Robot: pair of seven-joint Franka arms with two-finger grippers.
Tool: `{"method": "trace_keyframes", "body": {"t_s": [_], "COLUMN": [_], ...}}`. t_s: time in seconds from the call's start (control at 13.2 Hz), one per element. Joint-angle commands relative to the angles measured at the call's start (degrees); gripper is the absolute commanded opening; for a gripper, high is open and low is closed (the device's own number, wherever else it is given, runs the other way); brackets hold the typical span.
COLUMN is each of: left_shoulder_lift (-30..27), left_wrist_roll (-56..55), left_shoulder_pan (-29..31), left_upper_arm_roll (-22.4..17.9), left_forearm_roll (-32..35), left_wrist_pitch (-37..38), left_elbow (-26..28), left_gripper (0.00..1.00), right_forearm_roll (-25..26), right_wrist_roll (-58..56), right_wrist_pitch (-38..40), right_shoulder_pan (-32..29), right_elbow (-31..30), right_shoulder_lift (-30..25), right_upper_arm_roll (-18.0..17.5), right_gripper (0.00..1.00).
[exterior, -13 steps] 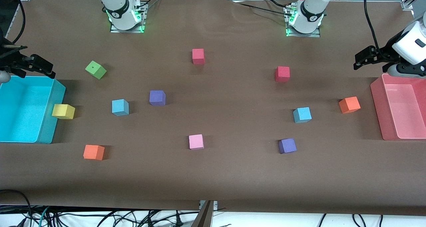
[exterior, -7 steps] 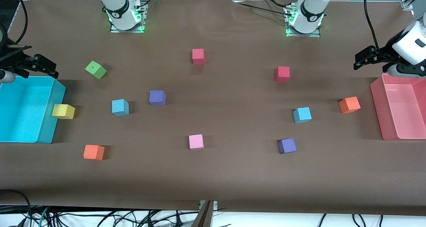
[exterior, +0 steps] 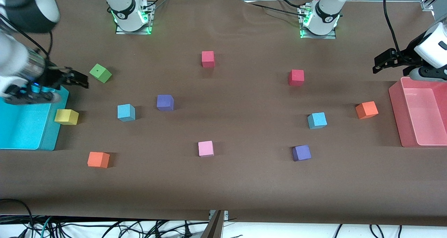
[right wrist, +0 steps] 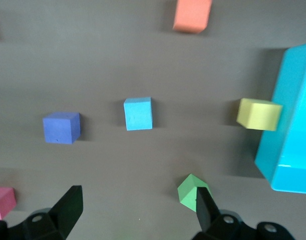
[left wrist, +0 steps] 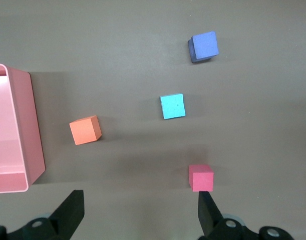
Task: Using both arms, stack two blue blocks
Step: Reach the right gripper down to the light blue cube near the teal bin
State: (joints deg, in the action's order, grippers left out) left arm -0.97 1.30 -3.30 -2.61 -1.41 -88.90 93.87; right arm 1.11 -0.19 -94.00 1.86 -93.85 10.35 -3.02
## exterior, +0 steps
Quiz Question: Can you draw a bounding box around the light blue foam block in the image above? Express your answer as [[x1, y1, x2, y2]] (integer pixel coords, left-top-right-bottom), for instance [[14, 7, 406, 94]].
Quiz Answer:
[[117, 104, 136, 122], [307, 112, 328, 129]]

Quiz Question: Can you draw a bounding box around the green foam block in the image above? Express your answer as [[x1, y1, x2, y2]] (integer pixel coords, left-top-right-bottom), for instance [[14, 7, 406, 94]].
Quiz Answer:
[[89, 64, 113, 84]]

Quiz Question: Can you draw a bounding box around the yellow foam block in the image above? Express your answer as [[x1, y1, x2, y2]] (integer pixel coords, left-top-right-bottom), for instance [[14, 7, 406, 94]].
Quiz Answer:
[[54, 109, 79, 126]]

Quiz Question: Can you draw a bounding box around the orange foam block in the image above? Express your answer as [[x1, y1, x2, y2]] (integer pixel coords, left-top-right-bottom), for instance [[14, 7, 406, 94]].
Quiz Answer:
[[87, 151, 110, 169], [355, 101, 379, 120]]

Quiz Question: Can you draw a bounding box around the cyan plastic bin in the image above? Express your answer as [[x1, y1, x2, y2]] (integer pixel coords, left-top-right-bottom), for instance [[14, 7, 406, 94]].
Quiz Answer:
[[0, 86, 69, 151]]

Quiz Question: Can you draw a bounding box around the pink plastic bin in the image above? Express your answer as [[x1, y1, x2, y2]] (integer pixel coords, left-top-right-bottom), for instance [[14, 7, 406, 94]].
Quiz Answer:
[[388, 77, 447, 148]]

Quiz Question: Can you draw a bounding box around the purple foam block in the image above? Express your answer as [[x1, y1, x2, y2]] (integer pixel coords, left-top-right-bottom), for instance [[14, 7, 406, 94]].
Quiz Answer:
[[292, 145, 312, 162], [156, 94, 175, 112]]

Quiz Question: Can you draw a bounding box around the red foam block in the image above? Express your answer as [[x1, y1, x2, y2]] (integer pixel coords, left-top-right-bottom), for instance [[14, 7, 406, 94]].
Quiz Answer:
[[289, 69, 305, 87], [201, 51, 215, 68]]

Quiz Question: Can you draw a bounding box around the pink foam block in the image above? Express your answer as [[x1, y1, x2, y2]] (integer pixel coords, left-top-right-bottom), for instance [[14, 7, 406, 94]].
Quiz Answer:
[[198, 141, 214, 158]]

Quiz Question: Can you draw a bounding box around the brown table cover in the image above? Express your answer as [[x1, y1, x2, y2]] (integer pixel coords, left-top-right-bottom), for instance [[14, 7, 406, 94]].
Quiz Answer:
[[0, 0, 447, 226]]

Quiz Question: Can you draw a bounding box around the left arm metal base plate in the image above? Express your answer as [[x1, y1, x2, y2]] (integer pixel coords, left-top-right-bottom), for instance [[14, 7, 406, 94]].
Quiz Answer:
[[299, 4, 337, 39]]

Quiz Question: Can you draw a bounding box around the black base cable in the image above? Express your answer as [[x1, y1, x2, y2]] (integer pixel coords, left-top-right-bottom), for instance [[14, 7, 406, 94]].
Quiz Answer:
[[241, 0, 308, 18], [138, 0, 172, 13]]

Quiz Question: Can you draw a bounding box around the black looped floor cable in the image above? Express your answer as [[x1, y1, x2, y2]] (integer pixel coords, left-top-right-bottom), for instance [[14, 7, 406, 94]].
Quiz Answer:
[[0, 198, 34, 238]]

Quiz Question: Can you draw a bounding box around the teal floor cable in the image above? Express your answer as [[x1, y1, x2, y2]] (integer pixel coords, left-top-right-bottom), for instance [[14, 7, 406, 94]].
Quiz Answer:
[[39, 216, 53, 238]]

